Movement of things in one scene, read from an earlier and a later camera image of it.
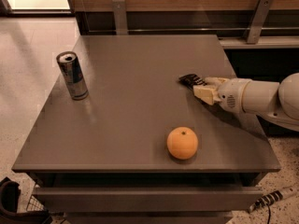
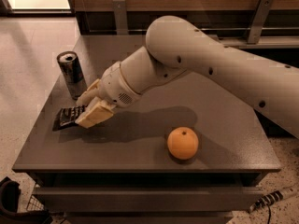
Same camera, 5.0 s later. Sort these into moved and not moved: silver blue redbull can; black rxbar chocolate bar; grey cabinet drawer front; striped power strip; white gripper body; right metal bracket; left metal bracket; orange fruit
Moved: white gripper body; black rxbar chocolate bar
Not moved: right metal bracket; orange fruit; grey cabinet drawer front; striped power strip; left metal bracket; silver blue redbull can
